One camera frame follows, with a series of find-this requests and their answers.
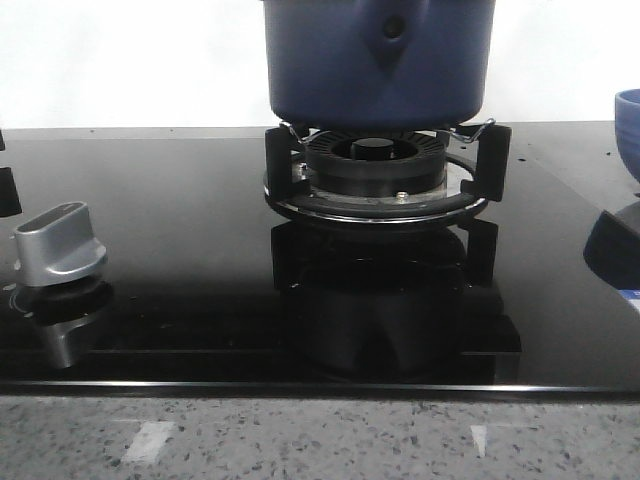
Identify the light blue plastic bowl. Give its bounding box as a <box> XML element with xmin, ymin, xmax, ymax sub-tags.
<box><xmin>614</xmin><ymin>88</ymin><xmax>640</xmax><ymax>181</ymax></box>

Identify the black pot support grate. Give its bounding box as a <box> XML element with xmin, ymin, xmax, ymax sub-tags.
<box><xmin>264</xmin><ymin>119</ymin><xmax>511</xmax><ymax>231</ymax></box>

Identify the black round gas burner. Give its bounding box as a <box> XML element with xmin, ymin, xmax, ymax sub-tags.
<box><xmin>305</xmin><ymin>131</ymin><xmax>446</xmax><ymax>198</ymax></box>

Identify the black glass gas cooktop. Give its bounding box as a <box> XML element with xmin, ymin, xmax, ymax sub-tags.
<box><xmin>1</xmin><ymin>122</ymin><xmax>639</xmax><ymax>399</ymax></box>

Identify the dark blue saucepan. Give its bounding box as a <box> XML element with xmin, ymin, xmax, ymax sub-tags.
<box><xmin>262</xmin><ymin>0</ymin><xmax>496</xmax><ymax>131</ymax></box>

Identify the silver stove control knob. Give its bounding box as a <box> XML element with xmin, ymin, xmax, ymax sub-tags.
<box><xmin>14</xmin><ymin>201</ymin><xmax>107</xmax><ymax>287</ymax></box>

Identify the blue label sticker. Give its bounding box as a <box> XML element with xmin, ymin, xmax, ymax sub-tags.
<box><xmin>619</xmin><ymin>289</ymin><xmax>640</xmax><ymax>312</ymax></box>

